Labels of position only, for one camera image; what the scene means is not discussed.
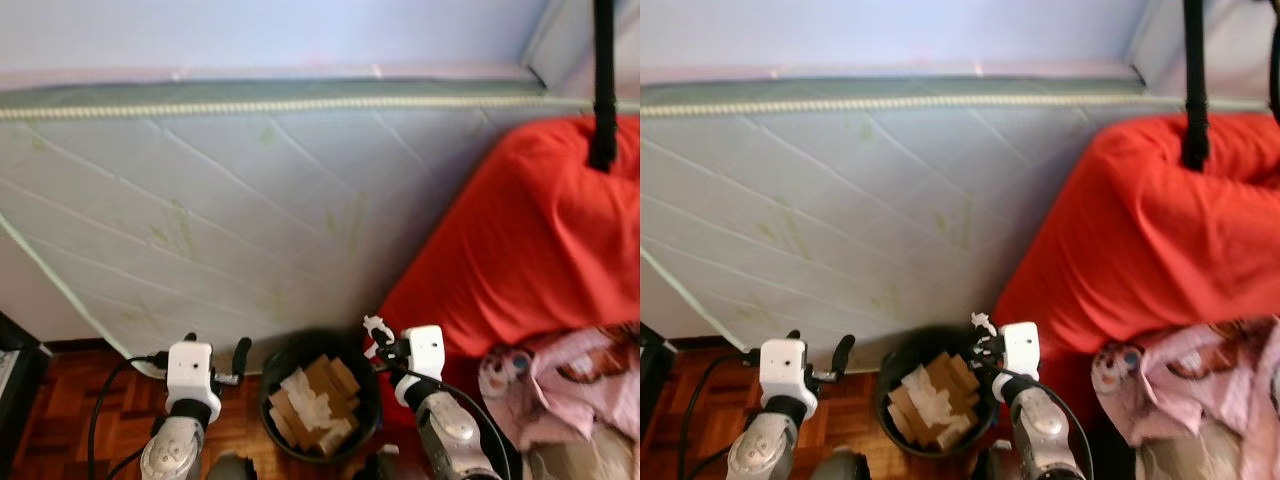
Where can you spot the black box furniture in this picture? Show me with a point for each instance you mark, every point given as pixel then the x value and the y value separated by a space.
pixel 20 400
pixel 653 400

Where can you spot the black round trash bin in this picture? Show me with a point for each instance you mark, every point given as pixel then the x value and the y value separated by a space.
pixel 890 355
pixel 275 360

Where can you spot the silver robot left leg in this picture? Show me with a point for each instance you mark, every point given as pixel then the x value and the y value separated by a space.
pixel 230 470
pixel 845 468

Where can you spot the white quilted mattress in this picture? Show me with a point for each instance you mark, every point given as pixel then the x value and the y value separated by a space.
pixel 850 200
pixel 250 200

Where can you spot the red bed sheet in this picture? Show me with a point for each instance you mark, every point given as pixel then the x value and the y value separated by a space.
pixel 1150 240
pixel 540 240

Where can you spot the white crumpled plastic wrap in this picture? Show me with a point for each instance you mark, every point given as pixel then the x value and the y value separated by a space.
pixel 305 395
pixel 922 392

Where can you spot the silver robot right leg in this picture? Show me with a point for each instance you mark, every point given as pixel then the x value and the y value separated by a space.
pixel 992 466
pixel 390 468

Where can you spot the flat cardboard piece with flaps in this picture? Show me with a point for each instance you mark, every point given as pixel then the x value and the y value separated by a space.
pixel 908 428
pixel 290 432

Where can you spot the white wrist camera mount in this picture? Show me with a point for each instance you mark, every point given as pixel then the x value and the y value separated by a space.
pixel 425 350
pixel 190 368
pixel 1022 348
pixel 785 365

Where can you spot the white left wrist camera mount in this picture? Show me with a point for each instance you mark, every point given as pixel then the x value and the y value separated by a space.
pixel 785 365
pixel 190 368

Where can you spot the pink bear print quilt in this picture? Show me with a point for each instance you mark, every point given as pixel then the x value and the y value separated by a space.
pixel 1190 395
pixel 580 400

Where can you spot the cardboard box with white label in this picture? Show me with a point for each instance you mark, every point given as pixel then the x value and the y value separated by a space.
pixel 340 430
pixel 957 428

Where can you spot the white paper scrap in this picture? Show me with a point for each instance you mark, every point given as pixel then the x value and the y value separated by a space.
pixel 984 325
pixel 377 325

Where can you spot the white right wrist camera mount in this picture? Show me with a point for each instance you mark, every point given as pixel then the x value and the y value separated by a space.
pixel 1022 348
pixel 425 350

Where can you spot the silver robot leg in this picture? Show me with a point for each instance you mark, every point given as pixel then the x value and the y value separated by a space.
pixel 390 468
pixel 992 466
pixel 845 468
pixel 230 470

